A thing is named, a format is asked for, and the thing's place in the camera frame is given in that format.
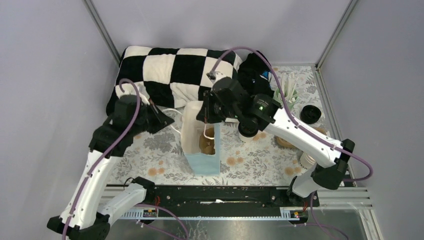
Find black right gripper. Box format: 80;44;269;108
196;89;240;123

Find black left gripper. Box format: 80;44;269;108
130;98;175;136

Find single brown cup carrier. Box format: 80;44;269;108
199;133;216;155

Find white paper bag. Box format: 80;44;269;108
162;101;221;176

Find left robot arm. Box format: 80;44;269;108
46;95;174;240

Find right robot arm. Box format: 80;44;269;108
196;77;355;206

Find floral table mat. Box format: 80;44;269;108
105;65;345;188

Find black white checkered pillow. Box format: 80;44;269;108
105;45;223;115

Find black cloth bundle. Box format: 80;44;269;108
236;53;274;97

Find brown cardboard cup carrier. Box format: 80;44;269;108
275;127;327;149

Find stack of black lids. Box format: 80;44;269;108
299;105;322;125

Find stack of paper cups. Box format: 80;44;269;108
299;152;316;169

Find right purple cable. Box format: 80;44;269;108
210;46;375;240

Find purple cable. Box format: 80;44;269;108
61;78;191;240
210;46;375;240

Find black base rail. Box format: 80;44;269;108
124;184;321;219

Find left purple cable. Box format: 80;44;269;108
61;78;191;240

